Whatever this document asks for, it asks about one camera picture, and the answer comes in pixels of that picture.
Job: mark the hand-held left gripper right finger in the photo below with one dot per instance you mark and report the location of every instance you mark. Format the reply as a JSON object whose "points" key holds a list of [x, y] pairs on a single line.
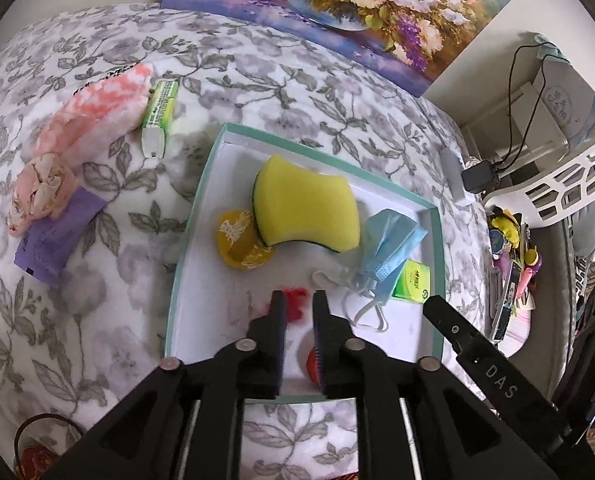
{"points": [[320, 350]]}

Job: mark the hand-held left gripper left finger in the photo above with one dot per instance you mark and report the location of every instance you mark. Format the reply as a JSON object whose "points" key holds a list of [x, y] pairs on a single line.
{"points": [[276, 340]]}

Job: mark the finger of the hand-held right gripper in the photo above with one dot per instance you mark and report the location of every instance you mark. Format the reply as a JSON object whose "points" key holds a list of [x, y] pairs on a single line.
{"points": [[447, 327]]}

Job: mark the small green tissue pack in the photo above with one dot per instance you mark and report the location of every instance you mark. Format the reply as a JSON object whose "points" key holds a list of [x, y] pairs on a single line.
{"points": [[413, 285]]}

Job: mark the teal shallow box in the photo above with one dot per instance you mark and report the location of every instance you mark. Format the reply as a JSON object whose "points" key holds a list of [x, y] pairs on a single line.
{"points": [[217, 310]]}

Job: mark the blue face mask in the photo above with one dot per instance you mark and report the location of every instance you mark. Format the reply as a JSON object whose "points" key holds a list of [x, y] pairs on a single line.
{"points": [[387, 245]]}

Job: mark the yellow round printed pad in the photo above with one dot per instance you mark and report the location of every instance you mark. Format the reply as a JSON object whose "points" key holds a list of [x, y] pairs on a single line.
{"points": [[237, 235]]}

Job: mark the yellow sponge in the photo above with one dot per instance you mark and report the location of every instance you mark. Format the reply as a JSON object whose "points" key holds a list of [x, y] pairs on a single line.
{"points": [[302, 205]]}

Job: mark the purple packet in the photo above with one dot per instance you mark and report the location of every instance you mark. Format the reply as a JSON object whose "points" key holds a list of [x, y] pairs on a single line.
{"points": [[62, 240]]}

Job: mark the long green tissue pack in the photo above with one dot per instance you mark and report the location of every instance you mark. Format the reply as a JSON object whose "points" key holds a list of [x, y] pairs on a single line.
{"points": [[160, 115]]}

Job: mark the pink white striped cloth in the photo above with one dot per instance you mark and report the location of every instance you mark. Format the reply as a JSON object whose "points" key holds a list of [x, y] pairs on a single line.
{"points": [[97, 110]]}

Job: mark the patterned round tin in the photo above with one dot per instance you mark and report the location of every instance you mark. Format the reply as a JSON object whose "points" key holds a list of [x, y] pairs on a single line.
{"points": [[500, 244]]}

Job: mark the yellow pink toy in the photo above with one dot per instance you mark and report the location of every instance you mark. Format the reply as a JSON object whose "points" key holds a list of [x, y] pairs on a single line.
{"points": [[530, 260]]}

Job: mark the yellow plush toy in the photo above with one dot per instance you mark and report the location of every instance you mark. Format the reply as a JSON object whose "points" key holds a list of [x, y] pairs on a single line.
{"points": [[507, 225]]}

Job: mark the white cutout chair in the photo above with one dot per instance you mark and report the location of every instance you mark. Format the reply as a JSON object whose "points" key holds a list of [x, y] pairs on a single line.
{"points": [[502, 200]]}

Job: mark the white power strip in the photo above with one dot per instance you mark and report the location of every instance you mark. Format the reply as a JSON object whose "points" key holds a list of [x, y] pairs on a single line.
{"points": [[452, 175]]}

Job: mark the black power adapter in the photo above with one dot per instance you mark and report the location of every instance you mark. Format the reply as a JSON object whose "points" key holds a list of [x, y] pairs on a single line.
{"points": [[480, 177]]}

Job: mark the grey floral blanket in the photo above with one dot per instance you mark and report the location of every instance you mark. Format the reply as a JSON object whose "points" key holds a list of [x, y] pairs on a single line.
{"points": [[102, 310]]}

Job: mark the black hair band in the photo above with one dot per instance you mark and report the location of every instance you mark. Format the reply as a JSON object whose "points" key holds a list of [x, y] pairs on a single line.
{"points": [[42, 415]]}

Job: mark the grey teal paper bag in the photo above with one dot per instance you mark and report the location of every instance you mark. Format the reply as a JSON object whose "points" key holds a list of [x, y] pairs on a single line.
{"points": [[567, 105]]}

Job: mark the red patterned pouch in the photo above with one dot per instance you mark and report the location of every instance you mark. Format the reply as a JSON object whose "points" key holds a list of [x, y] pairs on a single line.
{"points": [[37, 460]]}

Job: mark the flower painting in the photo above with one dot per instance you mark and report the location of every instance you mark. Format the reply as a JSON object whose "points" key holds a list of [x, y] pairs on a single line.
{"points": [[377, 0]]}

